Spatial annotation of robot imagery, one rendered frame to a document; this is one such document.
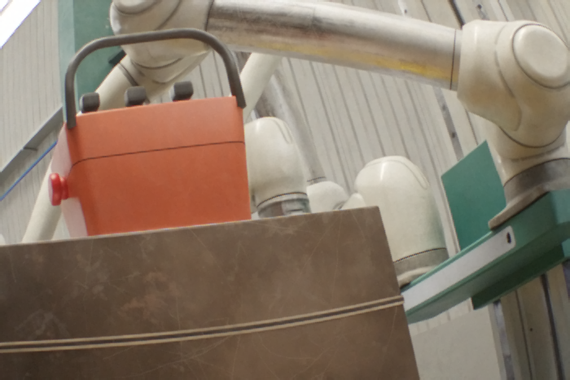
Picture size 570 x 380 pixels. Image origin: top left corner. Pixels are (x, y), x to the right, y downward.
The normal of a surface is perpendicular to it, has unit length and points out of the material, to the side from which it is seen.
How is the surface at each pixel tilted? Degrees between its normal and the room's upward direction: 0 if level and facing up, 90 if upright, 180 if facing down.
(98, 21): 90
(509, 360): 90
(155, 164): 97
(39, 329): 90
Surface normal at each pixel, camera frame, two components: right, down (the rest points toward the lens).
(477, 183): -0.89, 0.10
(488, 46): -0.32, -0.30
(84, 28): 0.70, -0.37
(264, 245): 0.41, -0.36
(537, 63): 0.04, -0.29
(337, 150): -0.67, -0.04
